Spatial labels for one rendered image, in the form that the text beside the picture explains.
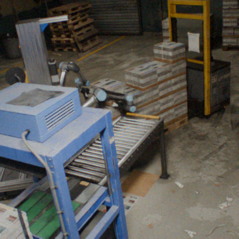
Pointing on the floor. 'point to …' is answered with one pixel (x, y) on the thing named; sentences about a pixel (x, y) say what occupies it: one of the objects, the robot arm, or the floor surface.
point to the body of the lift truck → (223, 97)
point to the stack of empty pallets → (72, 13)
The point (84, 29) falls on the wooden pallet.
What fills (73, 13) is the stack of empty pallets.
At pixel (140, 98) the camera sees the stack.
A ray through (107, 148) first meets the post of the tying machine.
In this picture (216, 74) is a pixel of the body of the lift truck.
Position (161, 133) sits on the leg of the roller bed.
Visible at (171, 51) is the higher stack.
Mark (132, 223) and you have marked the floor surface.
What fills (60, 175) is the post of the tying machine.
